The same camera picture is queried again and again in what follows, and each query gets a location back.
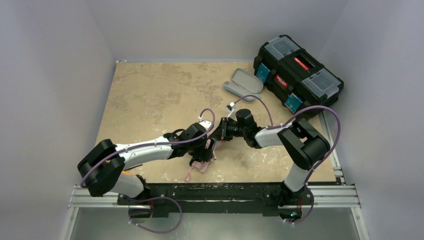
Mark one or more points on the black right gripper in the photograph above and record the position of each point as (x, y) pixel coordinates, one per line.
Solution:
(224, 129)

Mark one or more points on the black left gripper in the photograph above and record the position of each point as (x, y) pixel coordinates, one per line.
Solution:
(203, 151)

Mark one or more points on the pink and black folding umbrella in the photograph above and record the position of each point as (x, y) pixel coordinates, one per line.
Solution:
(202, 164)

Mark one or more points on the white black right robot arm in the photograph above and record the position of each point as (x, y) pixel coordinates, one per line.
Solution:
(304, 144)

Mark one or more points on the light blue glasses case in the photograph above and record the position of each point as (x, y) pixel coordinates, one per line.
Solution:
(244, 83)

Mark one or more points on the orange and black tool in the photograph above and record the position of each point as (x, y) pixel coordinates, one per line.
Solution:
(132, 170)

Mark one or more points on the aluminium rail frame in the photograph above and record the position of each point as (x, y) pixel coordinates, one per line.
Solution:
(325, 196)

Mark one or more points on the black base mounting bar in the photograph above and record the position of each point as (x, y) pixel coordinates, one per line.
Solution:
(161, 199)

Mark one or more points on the black toolbox with clear lids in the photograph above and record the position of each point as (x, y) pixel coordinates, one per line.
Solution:
(294, 76)

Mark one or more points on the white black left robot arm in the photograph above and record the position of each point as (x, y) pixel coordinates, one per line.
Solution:
(104, 168)

